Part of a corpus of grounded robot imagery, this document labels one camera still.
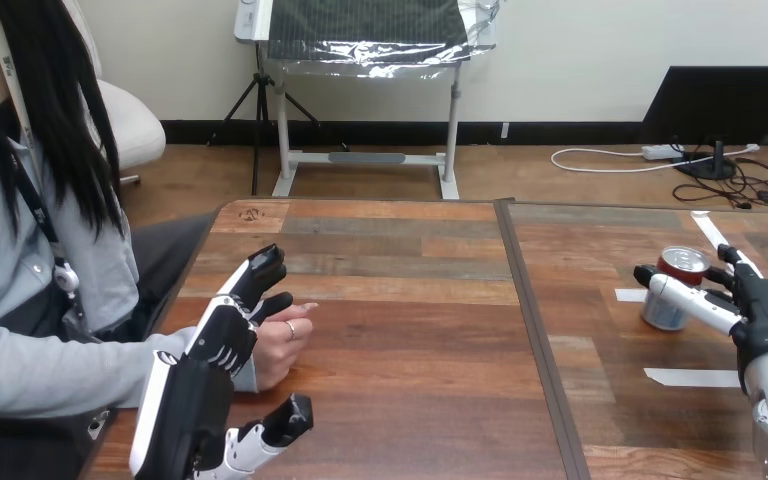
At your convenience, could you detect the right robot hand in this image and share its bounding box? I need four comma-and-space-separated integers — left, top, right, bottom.
633, 244, 768, 393

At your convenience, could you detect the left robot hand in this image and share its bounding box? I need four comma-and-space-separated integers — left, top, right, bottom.
128, 243, 315, 480

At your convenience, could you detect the person's hand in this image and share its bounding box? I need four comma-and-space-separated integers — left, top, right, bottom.
252, 301, 320, 393

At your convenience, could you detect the red and white drink can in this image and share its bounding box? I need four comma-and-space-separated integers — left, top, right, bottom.
640, 245, 713, 332

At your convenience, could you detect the person's forearm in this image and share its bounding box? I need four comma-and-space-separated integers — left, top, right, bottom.
0, 327, 259, 421

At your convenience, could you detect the person's body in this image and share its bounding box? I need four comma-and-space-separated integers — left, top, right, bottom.
0, 0, 217, 480

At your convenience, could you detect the white power strip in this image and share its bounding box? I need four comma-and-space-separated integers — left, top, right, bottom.
640, 143, 685, 162

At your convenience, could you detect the white desk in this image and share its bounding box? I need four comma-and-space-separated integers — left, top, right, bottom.
234, 0, 466, 201

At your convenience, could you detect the dark screen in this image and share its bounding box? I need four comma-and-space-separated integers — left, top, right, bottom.
638, 64, 768, 182

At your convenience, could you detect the black tripod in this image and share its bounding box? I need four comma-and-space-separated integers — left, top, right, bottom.
207, 40, 351, 197

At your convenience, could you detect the white cushioned chair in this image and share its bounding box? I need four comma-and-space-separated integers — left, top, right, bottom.
62, 0, 167, 187

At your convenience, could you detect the foil sheet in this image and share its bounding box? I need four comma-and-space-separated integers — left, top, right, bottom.
265, 0, 502, 80

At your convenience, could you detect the tangle of cables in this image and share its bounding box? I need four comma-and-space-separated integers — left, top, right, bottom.
549, 135, 768, 213

